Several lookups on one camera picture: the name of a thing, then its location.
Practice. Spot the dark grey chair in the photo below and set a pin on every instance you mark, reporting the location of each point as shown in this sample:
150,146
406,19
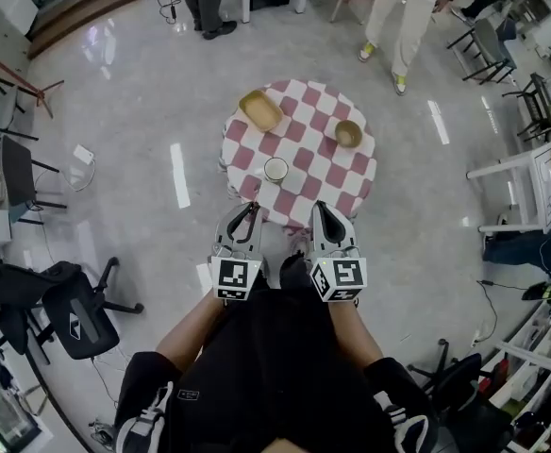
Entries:
21,175

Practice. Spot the rectangular yellow tray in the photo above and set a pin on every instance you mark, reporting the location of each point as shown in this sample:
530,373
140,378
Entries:
260,110

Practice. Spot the white storage shelf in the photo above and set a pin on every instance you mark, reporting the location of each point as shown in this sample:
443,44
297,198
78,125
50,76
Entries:
535,375

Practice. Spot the small white table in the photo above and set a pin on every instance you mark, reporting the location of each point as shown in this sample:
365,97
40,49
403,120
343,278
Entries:
528,189

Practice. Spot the grey chair black legs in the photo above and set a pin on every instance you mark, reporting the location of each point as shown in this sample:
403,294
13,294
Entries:
488,47

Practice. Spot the person's black shirt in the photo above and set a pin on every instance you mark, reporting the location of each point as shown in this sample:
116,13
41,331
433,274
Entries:
275,371

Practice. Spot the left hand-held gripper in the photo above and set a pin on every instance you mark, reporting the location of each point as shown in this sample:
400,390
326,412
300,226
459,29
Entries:
233,274

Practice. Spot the black metal stool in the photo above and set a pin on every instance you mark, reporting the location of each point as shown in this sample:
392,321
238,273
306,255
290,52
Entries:
539,106

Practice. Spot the round yellow bowl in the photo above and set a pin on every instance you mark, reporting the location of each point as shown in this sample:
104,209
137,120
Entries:
348,133

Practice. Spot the red white checkered tablecloth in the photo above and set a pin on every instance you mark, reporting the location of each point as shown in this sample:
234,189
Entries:
304,158

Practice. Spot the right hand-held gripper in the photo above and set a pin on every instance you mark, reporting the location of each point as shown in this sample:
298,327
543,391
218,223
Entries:
346,274

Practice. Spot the person's right forearm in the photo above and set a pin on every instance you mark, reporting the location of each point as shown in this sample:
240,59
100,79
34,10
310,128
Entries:
358,333

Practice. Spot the white cup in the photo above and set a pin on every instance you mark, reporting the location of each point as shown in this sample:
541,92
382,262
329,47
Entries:
275,170

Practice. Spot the black office chair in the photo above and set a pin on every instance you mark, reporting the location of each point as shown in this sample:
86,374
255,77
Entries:
68,314
455,390

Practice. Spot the person's left forearm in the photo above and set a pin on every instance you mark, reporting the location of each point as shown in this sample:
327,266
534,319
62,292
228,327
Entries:
186,333

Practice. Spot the red coat rack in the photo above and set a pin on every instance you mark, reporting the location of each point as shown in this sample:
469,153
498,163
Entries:
18,78

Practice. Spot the white power adapter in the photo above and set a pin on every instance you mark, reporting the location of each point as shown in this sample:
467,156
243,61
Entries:
83,154

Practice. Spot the wooden steps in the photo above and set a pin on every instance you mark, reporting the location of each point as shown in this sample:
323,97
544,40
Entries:
82,10

